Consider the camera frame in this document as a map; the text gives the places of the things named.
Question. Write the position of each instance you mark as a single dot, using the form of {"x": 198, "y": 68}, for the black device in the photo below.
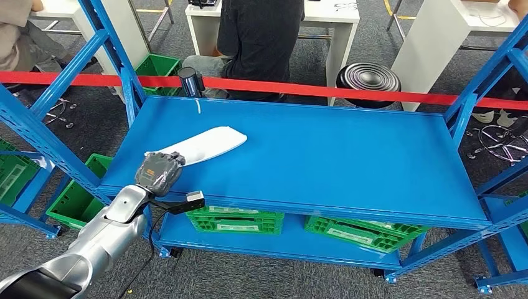
{"x": 202, "y": 2}

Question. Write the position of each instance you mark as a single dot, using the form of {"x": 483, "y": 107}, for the chrome barrier stanchion post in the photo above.
{"x": 190, "y": 82}

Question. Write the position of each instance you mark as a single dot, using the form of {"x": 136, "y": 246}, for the person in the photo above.
{"x": 16, "y": 37}
{"x": 260, "y": 41}
{"x": 484, "y": 116}

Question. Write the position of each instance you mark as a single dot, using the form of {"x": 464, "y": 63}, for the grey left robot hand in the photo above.
{"x": 159, "y": 173}

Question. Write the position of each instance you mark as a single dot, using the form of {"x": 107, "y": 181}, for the white curved panel part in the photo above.
{"x": 206, "y": 144}

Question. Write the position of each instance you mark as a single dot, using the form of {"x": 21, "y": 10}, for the chrome stool base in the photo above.
{"x": 55, "y": 113}
{"x": 505, "y": 142}

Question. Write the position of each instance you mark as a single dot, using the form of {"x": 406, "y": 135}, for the red barrier belt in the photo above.
{"x": 288, "y": 87}

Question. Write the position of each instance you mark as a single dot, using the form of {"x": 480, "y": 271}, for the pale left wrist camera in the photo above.
{"x": 194, "y": 196}

